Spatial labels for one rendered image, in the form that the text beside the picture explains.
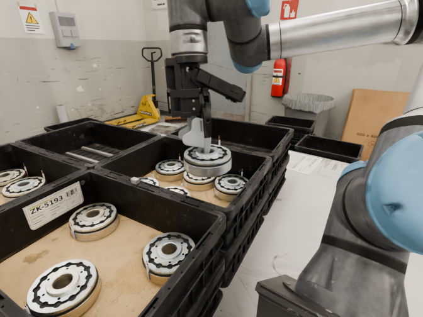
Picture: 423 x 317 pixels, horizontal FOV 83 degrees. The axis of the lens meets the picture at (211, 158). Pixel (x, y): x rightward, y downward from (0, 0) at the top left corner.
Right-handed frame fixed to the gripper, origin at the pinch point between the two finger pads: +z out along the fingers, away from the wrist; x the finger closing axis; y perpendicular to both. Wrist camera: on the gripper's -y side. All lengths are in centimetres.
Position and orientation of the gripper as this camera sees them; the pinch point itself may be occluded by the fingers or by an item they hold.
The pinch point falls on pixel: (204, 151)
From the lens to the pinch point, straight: 55.2
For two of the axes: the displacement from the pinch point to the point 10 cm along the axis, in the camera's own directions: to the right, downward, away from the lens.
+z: 0.4, 9.6, 2.9
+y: -9.6, 1.2, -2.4
